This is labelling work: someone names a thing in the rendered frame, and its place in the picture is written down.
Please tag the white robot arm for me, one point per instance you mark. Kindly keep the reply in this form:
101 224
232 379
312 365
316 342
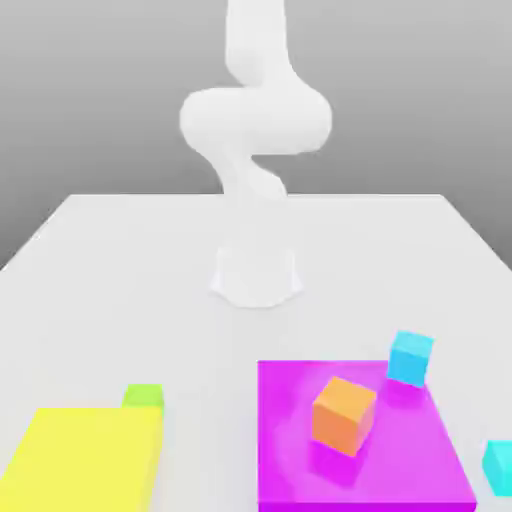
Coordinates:
256 120

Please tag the small green cube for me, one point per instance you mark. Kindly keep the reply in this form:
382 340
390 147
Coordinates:
142 395

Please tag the small orange cube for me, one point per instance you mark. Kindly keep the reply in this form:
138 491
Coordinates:
340 420

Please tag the small blue cube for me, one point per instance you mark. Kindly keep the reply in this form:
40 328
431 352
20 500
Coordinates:
408 360

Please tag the small cyan cube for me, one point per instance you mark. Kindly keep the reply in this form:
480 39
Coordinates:
499 466

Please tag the large magenta box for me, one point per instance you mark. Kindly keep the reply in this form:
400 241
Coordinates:
404 452

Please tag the large yellow box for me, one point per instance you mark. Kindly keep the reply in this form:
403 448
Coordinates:
84 456

